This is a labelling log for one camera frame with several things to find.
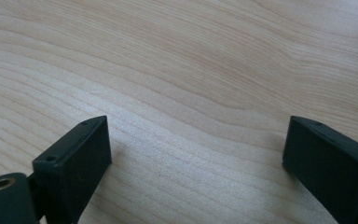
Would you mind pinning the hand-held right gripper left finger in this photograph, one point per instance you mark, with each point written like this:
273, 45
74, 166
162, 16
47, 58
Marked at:
74, 168

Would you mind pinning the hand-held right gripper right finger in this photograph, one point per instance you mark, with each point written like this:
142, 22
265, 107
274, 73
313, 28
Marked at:
332, 168

